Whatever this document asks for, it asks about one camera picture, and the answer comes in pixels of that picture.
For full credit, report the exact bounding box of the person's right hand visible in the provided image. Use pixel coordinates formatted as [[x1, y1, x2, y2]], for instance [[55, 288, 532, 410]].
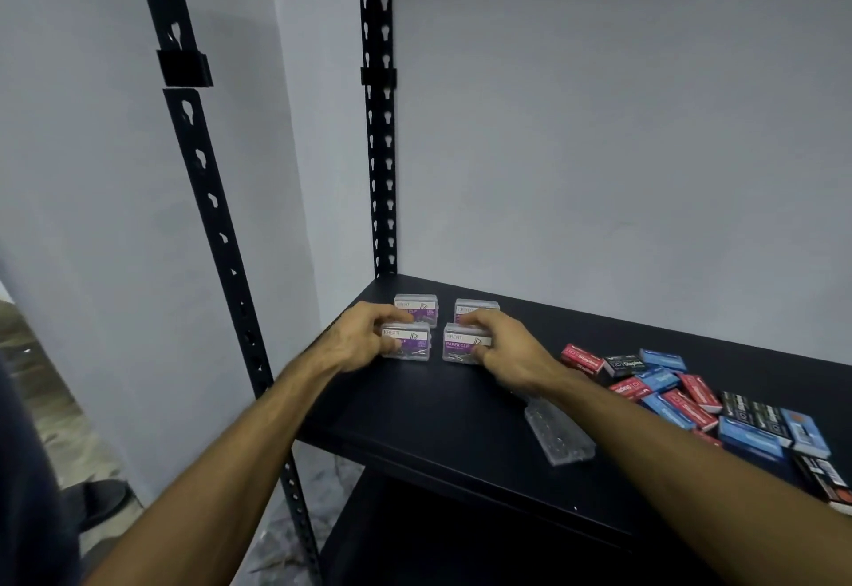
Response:
[[458, 309, 571, 397]]

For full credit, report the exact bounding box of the person's left hand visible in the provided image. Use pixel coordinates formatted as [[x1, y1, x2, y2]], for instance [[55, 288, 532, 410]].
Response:
[[318, 302, 415, 375]]

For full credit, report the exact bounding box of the clear paper clip box purple label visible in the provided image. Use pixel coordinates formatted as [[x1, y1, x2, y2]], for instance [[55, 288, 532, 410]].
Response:
[[393, 294, 439, 329], [442, 323, 493, 365], [454, 299, 501, 325], [381, 322, 432, 362]]

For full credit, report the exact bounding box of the person's left forearm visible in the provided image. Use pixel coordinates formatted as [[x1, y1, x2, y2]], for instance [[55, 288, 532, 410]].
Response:
[[85, 346, 347, 586]]

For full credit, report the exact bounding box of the person's right forearm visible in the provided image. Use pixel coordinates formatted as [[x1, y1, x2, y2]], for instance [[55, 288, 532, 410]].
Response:
[[542, 369, 852, 586]]

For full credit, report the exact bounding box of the black metal shelf board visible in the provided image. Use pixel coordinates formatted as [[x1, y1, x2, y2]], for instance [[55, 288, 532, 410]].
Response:
[[297, 274, 852, 563]]

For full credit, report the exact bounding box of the clear plastic box without label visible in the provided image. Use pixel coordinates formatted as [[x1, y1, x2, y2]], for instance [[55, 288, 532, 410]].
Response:
[[524, 395, 596, 467]]

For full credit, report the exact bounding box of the black perforated shelf upright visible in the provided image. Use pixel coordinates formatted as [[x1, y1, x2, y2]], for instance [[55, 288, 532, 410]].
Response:
[[130, 0, 323, 586], [357, 0, 399, 279]]

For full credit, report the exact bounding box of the black lower shelf board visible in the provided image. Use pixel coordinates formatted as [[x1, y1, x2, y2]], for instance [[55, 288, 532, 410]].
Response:
[[318, 471, 726, 586]]

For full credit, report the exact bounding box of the pile of small staple boxes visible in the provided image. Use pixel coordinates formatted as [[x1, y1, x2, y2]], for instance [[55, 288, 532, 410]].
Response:
[[559, 342, 852, 517]]

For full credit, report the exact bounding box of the person's black shoe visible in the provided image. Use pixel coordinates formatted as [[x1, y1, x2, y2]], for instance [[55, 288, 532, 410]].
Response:
[[62, 479, 131, 533]]

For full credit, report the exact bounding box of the person's dark shirt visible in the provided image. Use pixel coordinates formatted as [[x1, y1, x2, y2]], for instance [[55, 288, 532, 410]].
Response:
[[0, 352, 85, 586]]

